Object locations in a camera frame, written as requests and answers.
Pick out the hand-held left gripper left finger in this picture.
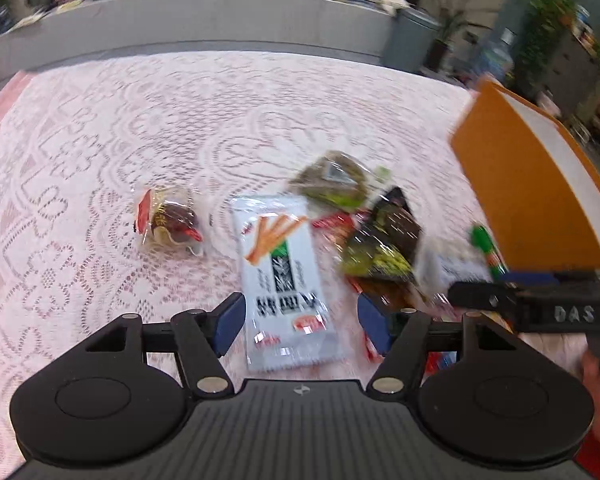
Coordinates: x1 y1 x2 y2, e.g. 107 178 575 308
82 291 247 397

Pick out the grey stone bench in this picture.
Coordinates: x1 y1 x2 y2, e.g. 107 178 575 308
0 0 398 83

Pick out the climbing green plant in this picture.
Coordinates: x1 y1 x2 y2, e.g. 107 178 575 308
517 0 581 86

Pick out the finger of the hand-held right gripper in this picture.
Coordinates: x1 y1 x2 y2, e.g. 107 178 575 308
501 270 557 287
448 280 522 334

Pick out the brown snack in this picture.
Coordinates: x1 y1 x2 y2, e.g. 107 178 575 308
134 185 207 257

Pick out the green sausage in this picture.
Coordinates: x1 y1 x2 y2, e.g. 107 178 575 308
469 224 510 277

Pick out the grey cabinet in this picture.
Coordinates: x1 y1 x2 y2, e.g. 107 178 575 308
545 35 600 126

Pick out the white clear snack packet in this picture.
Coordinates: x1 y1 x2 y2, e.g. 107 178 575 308
414 249 493 307

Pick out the grey pedal bin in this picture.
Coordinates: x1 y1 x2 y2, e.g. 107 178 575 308
389 7 443 73

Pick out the dark green black snack packet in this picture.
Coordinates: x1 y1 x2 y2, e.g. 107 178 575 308
341 186 425 281

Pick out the long-leaved potted plant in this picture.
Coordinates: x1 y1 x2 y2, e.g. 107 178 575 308
419 0 483 72

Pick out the red cartoon snack packet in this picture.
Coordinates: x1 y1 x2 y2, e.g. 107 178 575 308
361 332 382 362

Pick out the olive green snack packet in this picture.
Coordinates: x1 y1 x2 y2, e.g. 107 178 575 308
289 151 392 212

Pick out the white stick snack packet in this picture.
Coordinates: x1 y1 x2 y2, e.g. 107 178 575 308
229 194 342 374

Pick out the orange cardboard box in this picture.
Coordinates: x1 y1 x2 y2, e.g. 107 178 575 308
449 76 600 275

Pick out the small red snack packet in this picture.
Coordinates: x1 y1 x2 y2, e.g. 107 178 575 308
311 211 357 233

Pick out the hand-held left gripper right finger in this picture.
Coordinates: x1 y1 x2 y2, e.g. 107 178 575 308
357 291 526 397

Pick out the blue water jug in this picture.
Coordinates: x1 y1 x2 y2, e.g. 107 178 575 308
472 27 513 83

